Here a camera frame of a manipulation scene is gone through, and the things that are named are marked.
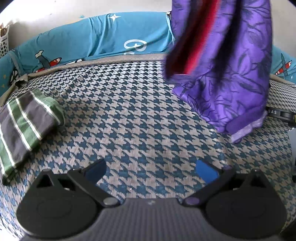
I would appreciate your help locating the purple floral garment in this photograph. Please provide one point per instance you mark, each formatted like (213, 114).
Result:
(231, 69)

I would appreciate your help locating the green striped folded cloth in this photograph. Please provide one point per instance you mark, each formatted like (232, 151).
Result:
(23, 125)

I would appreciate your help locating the blue printed bumper cushion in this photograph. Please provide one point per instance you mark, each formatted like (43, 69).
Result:
(283, 62)
(92, 37)
(9, 69)

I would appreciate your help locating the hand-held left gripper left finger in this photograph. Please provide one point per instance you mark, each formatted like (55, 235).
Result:
(97, 169)

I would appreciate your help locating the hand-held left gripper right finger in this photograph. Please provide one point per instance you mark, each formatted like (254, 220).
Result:
(205, 172)

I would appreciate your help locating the white plastic basket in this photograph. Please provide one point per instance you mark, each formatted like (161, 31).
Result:
(3, 44)

